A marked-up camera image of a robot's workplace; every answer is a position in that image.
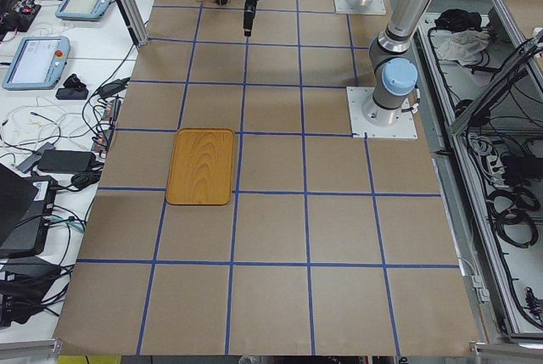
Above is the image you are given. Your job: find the wooden tray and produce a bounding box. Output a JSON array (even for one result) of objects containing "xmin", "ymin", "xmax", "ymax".
[{"xmin": 165, "ymin": 128, "xmax": 235, "ymax": 206}]

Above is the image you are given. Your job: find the far teach pendant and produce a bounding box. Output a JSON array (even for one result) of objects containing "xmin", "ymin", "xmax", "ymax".
[{"xmin": 55, "ymin": 0, "xmax": 112, "ymax": 21}]

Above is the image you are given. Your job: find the teach pendant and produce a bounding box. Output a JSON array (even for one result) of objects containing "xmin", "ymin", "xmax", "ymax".
[
  {"xmin": 55, "ymin": 0, "xmax": 112, "ymax": 21},
  {"xmin": 3, "ymin": 36, "xmax": 70, "ymax": 91}
]

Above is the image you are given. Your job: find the near teach pendant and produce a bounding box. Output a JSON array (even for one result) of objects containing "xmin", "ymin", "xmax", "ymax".
[{"xmin": 3, "ymin": 36, "xmax": 70, "ymax": 91}]

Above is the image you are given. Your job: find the black power adapter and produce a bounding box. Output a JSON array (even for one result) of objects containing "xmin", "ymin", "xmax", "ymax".
[{"xmin": 37, "ymin": 149, "xmax": 95, "ymax": 173}]

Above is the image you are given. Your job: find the black laptop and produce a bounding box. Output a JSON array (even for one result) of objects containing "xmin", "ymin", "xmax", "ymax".
[{"xmin": 1, "ymin": 165, "xmax": 57, "ymax": 259}]

